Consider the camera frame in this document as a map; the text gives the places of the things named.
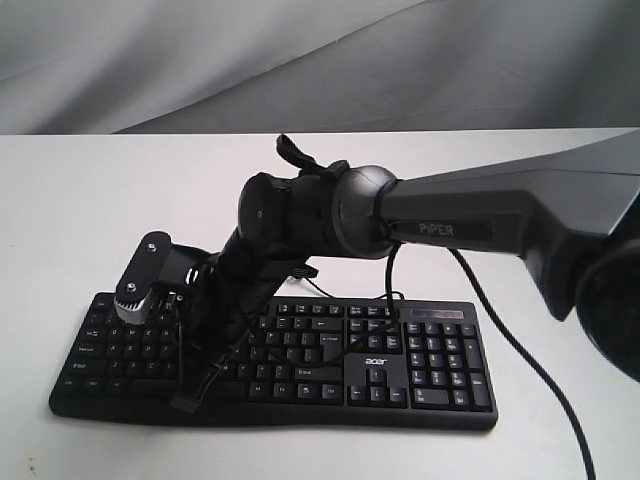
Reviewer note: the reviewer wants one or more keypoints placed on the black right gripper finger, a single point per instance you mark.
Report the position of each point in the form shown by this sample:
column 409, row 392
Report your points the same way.
column 192, row 388
column 216, row 361

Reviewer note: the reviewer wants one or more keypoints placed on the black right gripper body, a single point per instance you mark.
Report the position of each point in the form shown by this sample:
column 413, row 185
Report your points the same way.
column 228, row 289

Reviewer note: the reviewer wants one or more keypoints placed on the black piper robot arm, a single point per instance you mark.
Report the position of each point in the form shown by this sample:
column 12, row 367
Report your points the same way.
column 572, row 217

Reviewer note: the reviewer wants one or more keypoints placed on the black acer keyboard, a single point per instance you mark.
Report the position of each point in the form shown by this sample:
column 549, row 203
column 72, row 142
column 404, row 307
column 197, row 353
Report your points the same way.
column 311, row 361

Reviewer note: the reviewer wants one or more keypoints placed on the grey backdrop cloth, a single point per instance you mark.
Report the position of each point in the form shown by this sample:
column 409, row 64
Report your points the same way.
column 188, row 67

